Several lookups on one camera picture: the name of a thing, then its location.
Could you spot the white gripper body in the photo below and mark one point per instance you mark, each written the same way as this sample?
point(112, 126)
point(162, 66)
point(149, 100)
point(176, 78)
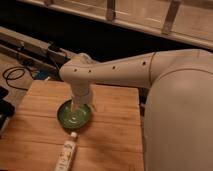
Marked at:
point(81, 93)

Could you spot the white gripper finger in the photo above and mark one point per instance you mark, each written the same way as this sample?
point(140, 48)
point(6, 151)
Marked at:
point(73, 106)
point(92, 106)

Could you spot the white labelled bottle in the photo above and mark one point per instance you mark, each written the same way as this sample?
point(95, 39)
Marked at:
point(67, 153)

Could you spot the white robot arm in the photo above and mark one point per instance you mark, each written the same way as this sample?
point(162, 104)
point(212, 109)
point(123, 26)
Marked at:
point(178, 121)

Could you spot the green ceramic bowl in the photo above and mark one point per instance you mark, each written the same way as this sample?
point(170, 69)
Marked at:
point(69, 119)

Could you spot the blue object on floor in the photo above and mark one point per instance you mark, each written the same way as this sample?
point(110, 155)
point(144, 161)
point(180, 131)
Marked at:
point(42, 75)

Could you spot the black power adapter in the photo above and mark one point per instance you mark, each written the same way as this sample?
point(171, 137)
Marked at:
point(55, 48)

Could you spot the black device at left edge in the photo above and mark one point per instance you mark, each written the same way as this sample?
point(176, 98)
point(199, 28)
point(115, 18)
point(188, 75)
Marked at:
point(6, 108)

